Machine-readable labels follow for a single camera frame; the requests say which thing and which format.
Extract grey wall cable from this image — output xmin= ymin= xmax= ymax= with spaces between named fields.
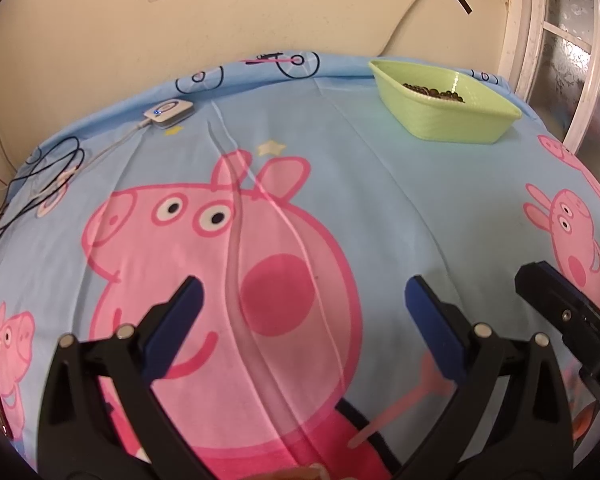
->
xmin=377 ymin=0 xmax=433 ymax=58

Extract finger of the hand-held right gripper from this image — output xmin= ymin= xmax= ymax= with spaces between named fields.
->
xmin=514 ymin=261 xmax=600 ymax=361

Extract blue cartoon pig bedsheet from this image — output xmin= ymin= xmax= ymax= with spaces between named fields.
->
xmin=0 ymin=51 xmax=600 ymax=480

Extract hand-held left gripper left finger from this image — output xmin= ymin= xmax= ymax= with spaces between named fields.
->
xmin=36 ymin=275 xmax=216 ymax=480

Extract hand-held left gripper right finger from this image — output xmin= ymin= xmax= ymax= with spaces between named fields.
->
xmin=404 ymin=275 xmax=573 ymax=480

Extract white controller box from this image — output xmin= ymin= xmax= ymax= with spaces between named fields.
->
xmin=144 ymin=99 xmax=195 ymax=127

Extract black cable loops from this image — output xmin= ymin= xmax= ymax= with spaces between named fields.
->
xmin=0 ymin=135 xmax=86 ymax=241

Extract white controller cable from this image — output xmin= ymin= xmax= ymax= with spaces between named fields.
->
xmin=30 ymin=121 xmax=153 ymax=203

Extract green plastic basin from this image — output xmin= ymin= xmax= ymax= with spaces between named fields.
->
xmin=369 ymin=59 xmax=523 ymax=146

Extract white window frame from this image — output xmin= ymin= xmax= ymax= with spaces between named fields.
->
xmin=497 ymin=0 xmax=600 ymax=151

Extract brown bead bracelet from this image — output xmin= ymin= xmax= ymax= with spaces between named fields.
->
xmin=401 ymin=81 xmax=468 ymax=104

